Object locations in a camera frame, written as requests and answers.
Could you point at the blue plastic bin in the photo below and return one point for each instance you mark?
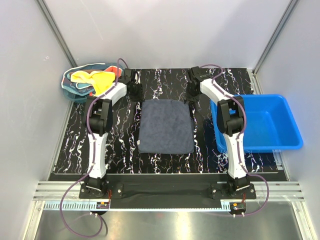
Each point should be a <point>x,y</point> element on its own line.
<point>271,126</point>

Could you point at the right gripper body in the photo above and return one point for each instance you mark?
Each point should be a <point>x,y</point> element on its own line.
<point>193,95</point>

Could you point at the dark blue towel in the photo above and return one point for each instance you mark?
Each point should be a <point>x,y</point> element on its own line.
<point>166,127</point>

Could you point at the slotted cable duct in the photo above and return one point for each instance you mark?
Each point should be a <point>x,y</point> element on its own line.
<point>218,206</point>

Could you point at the yellow towel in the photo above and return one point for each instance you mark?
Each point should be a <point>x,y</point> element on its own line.
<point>97,79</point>

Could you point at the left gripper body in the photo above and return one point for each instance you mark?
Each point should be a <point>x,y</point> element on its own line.
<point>136,94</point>

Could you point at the aluminium frame rail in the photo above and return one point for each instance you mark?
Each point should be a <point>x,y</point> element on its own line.
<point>273,191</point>

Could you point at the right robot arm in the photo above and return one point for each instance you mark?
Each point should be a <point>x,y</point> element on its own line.
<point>231,121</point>

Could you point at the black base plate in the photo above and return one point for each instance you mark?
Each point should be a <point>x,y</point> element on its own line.
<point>179,201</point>

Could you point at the black marbled table mat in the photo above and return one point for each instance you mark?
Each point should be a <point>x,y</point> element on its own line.
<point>122,155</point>

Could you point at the teal mesh laundry basket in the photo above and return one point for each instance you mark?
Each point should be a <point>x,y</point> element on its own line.
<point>78,92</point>

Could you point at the orange towel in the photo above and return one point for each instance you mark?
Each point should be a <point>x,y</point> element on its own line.
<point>112,73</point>

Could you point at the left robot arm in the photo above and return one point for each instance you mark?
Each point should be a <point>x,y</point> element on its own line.
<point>98,120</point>

